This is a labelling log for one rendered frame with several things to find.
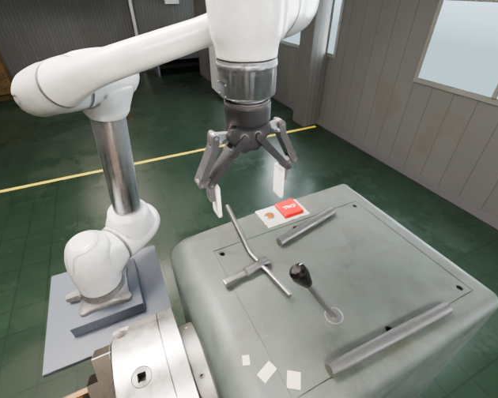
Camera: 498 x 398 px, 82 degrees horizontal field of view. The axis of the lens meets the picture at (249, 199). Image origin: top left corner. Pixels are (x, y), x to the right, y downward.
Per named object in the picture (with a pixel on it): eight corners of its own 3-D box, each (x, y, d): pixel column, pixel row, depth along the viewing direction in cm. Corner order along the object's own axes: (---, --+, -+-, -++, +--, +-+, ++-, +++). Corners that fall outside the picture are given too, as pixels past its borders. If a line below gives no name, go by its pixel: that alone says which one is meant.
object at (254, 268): (227, 290, 60) (270, 266, 65) (226, 284, 59) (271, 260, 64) (222, 283, 61) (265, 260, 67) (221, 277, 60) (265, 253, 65)
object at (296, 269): (303, 273, 51) (306, 255, 48) (314, 287, 49) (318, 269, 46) (284, 282, 50) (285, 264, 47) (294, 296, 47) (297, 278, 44)
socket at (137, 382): (152, 367, 52) (150, 362, 50) (156, 387, 50) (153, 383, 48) (133, 374, 51) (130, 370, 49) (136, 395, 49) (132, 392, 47)
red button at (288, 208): (291, 203, 85) (292, 197, 84) (303, 215, 81) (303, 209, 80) (273, 208, 83) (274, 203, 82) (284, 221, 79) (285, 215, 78)
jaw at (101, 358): (144, 379, 61) (128, 328, 61) (145, 393, 57) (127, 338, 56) (88, 407, 57) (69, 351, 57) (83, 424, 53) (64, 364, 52)
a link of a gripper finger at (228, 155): (251, 139, 48) (246, 135, 47) (214, 192, 50) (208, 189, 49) (241, 130, 50) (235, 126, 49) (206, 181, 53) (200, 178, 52)
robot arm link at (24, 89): (16, 56, 56) (77, 46, 66) (-17, 77, 65) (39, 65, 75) (57, 121, 62) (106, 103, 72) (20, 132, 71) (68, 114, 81)
